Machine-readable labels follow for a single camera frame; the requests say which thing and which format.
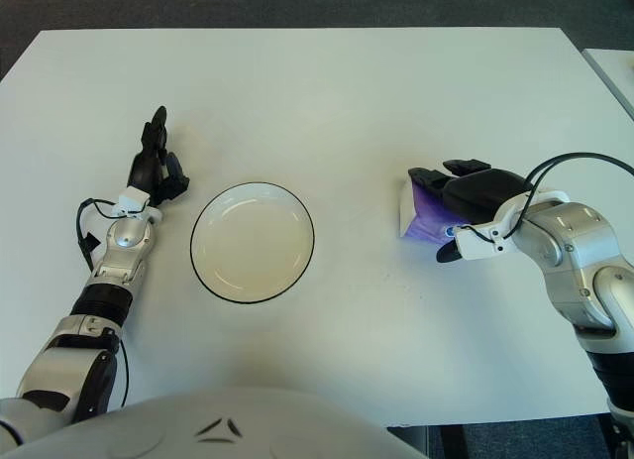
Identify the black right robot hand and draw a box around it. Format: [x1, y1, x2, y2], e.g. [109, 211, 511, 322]
[406, 159, 534, 265]

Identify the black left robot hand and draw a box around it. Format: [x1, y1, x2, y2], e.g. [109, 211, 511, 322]
[127, 105, 191, 207]

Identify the purple tissue paper pack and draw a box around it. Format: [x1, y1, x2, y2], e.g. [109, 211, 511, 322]
[398, 177, 465, 244]

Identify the white plate with black rim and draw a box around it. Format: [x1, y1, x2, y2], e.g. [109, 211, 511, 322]
[189, 181, 316, 305]

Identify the white neighbouring table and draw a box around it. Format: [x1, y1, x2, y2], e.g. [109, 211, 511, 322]
[582, 47, 634, 124]

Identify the black table leg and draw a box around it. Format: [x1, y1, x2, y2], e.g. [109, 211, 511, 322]
[439, 422, 468, 459]

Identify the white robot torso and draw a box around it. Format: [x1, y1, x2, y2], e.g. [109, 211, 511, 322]
[0, 385, 428, 459]

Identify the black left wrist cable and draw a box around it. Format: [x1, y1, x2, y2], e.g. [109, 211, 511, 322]
[75, 196, 131, 275]

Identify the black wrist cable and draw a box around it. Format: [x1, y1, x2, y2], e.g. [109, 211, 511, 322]
[465, 152, 634, 245]
[75, 196, 131, 275]

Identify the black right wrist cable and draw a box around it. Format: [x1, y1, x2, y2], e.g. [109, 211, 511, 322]
[465, 152, 634, 245]

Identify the grey table frame bar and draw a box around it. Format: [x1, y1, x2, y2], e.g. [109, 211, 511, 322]
[389, 425, 430, 459]

